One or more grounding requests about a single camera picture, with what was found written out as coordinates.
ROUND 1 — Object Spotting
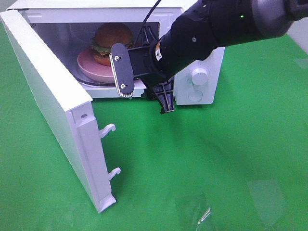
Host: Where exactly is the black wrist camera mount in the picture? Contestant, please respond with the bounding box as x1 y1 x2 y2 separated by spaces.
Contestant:
110 43 149 99

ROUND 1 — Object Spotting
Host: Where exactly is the burger with lettuce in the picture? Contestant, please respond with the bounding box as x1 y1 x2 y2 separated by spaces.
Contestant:
91 23 133 66

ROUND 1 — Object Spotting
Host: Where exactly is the pink round plate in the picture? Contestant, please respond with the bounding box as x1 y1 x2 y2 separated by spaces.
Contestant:
77 47 115 84

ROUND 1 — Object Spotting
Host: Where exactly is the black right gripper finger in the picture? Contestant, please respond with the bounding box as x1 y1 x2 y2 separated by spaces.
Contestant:
147 78 174 114
133 26 159 47

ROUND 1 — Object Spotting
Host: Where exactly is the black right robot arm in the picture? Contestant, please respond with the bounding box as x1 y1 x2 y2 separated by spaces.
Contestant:
130 0 308 113

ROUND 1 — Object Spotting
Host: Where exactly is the round microwave door button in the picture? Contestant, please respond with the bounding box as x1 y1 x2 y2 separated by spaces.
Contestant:
188 90 203 102

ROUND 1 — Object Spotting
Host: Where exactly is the glass microwave turntable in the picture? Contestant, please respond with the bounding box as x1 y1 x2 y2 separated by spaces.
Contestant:
74 72 115 87

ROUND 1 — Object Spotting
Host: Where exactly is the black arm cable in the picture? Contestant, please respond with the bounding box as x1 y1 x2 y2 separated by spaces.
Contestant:
142 0 162 28

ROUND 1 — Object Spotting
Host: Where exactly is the white lower microwave knob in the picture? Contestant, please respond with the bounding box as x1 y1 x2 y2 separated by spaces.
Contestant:
191 68 209 86

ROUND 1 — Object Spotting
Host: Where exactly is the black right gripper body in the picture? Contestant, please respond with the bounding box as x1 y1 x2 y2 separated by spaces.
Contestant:
138 39 175 93

